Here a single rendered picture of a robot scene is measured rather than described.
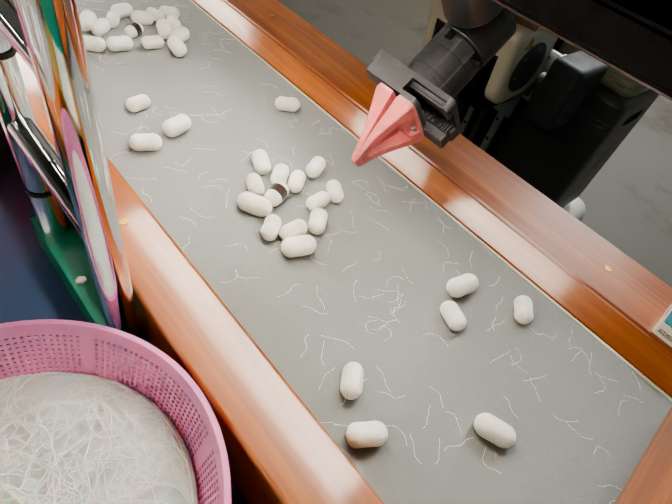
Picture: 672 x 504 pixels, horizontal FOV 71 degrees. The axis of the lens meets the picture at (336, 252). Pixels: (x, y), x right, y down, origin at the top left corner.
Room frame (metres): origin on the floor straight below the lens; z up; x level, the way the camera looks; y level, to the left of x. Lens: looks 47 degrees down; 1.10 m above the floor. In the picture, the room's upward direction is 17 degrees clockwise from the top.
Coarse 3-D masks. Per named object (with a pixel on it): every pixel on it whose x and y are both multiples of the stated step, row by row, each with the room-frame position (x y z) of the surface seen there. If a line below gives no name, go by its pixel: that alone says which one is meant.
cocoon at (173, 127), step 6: (180, 114) 0.45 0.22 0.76; (168, 120) 0.43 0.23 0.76; (174, 120) 0.44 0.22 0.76; (180, 120) 0.44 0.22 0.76; (186, 120) 0.45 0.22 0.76; (162, 126) 0.43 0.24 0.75; (168, 126) 0.43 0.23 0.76; (174, 126) 0.43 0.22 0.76; (180, 126) 0.44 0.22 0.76; (186, 126) 0.44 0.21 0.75; (168, 132) 0.42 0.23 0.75; (174, 132) 0.43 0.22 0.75; (180, 132) 0.43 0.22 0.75
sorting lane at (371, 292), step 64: (128, 0) 0.73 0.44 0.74; (128, 64) 0.55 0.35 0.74; (192, 64) 0.60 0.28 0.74; (256, 64) 0.65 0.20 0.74; (128, 128) 0.42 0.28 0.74; (192, 128) 0.46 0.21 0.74; (256, 128) 0.50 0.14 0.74; (320, 128) 0.54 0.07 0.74; (192, 192) 0.35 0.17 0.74; (384, 192) 0.45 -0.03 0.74; (192, 256) 0.27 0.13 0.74; (256, 256) 0.30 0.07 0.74; (320, 256) 0.32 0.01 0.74; (384, 256) 0.35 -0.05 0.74; (448, 256) 0.38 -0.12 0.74; (256, 320) 0.23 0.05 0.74; (320, 320) 0.25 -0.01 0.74; (384, 320) 0.27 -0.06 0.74; (512, 320) 0.32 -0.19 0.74; (576, 320) 0.34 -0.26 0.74; (320, 384) 0.19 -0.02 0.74; (384, 384) 0.20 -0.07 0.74; (448, 384) 0.22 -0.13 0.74; (512, 384) 0.24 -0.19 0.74; (576, 384) 0.26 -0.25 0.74; (640, 384) 0.29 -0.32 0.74; (384, 448) 0.15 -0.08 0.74; (448, 448) 0.17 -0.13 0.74; (512, 448) 0.18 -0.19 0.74; (576, 448) 0.20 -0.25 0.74; (640, 448) 0.22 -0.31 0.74
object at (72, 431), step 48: (0, 384) 0.12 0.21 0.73; (48, 384) 0.12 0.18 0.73; (96, 384) 0.14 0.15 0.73; (0, 432) 0.08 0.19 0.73; (48, 432) 0.09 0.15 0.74; (96, 432) 0.10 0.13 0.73; (144, 432) 0.11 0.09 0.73; (0, 480) 0.06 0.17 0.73; (48, 480) 0.07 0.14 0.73; (96, 480) 0.07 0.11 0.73; (144, 480) 0.08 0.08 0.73; (192, 480) 0.09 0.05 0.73
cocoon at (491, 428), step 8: (480, 416) 0.19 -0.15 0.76; (488, 416) 0.19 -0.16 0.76; (480, 424) 0.19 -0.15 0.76; (488, 424) 0.19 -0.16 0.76; (496, 424) 0.19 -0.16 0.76; (504, 424) 0.19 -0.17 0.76; (480, 432) 0.18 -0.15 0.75; (488, 432) 0.18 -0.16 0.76; (496, 432) 0.18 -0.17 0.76; (504, 432) 0.18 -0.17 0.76; (512, 432) 0.19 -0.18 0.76; (488, 440) 0.18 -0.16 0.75; (496, 440) 0.18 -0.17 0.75; (504, 440) 0.18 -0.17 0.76; (512, 440) 0.18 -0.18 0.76
